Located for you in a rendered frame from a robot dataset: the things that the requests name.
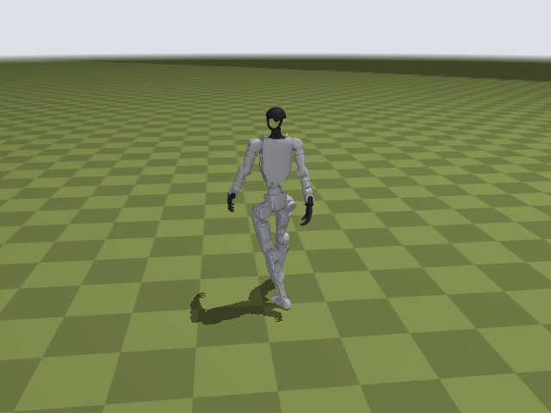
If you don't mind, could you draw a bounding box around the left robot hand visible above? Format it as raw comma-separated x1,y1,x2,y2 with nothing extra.
227,192,236,212

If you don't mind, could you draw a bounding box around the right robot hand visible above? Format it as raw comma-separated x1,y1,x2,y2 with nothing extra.
301,196,313,225

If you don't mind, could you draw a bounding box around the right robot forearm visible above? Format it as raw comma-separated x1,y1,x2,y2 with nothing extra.
300,167,314,203

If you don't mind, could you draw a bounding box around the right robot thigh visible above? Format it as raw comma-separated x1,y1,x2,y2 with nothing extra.
275,194,296,246

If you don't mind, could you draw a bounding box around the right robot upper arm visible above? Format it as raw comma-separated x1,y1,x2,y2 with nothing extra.
291,138,307,178

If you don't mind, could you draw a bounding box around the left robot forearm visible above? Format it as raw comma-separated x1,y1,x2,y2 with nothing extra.
229,166,246,196

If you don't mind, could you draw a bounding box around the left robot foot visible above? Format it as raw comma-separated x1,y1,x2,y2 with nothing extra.
271,296,292,309

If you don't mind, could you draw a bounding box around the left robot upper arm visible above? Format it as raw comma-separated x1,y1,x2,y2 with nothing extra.
240,139,263,176

